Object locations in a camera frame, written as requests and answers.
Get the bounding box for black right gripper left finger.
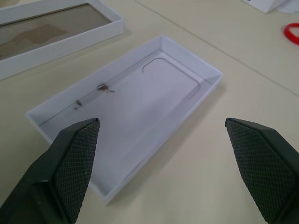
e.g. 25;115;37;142
0;118;101;224

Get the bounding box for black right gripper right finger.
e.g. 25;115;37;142
224;117;299;224

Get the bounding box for red handled scissors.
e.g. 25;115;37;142
284;22;299;45

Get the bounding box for white box purple phone print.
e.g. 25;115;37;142
242;0;292;14

